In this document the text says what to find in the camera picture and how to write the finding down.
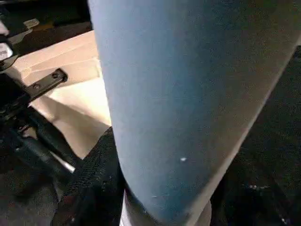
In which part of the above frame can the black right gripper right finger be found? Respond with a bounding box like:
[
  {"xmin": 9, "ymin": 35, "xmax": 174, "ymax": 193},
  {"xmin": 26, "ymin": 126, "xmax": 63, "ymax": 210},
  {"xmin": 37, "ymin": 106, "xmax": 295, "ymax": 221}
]
[{"xmin": 210, "ymin": 174, "xmax": 301, "ymax": 226}]

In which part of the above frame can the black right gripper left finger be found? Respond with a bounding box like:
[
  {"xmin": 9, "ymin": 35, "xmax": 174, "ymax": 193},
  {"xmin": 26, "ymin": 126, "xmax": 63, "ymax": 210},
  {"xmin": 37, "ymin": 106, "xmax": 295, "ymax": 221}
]
[{"xmin": 59, "ymin": 127, "xmax": 127, "ymax": 226}]

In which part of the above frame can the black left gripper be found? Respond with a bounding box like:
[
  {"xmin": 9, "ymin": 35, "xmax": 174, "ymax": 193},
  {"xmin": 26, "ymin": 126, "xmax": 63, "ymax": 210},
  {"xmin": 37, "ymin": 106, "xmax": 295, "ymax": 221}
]
[{"xmin": 0, "ymin": 56, "xmax": 77, "ymax": 174}]

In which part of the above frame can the white plastic table top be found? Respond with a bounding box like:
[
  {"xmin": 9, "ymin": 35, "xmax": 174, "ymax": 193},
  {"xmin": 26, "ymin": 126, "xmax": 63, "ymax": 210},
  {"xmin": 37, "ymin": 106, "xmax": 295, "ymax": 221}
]
[{"xmin": 10, "ymin": 30, "xmax": 114, "ymax": 161}]

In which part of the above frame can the white plastic table leg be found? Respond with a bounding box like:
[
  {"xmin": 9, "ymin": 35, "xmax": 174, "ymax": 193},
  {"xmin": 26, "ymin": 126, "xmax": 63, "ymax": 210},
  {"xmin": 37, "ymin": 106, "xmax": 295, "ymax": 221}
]
[{"xmin": 86, "ymin": 0, "xmax": 301, "ymax": 226}]

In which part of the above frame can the black work mat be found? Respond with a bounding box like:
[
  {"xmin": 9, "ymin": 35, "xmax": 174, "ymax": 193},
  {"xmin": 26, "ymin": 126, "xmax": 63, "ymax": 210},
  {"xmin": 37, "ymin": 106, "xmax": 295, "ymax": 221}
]
[{"xmin": 0, "ymin": 44, "xmax": 301, "ymax": 226}]

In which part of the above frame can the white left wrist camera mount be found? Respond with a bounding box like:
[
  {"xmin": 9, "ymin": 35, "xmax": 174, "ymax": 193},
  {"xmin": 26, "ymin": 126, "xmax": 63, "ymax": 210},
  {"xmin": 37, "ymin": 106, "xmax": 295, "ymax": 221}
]
[{"xmin": 0, "ymin": 18, "xmax": 10, "ymax": 36}]

